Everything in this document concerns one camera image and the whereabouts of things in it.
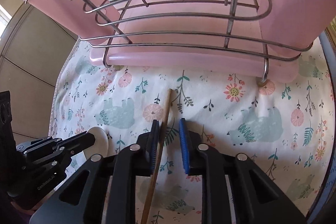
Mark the left pink plastic cup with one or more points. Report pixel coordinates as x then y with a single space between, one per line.
77 16

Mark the pink plastic cup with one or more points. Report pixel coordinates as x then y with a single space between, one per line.
77 16
296 23

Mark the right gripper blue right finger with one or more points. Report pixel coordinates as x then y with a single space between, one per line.
184 143

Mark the white plastic spoon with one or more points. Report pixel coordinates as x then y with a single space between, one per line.
100 145

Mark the right pink plastic cup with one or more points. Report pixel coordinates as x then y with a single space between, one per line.
296 23

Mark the wooden chopstick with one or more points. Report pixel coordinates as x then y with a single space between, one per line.
153 180

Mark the pink plastic drip tray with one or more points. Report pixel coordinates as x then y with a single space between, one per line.
214 35

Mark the floral bear print cloth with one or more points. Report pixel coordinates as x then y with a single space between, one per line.
286 129

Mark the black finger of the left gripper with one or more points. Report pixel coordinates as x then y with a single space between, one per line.
76 143

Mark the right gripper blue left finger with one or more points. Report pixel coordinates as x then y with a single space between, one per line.
152 144

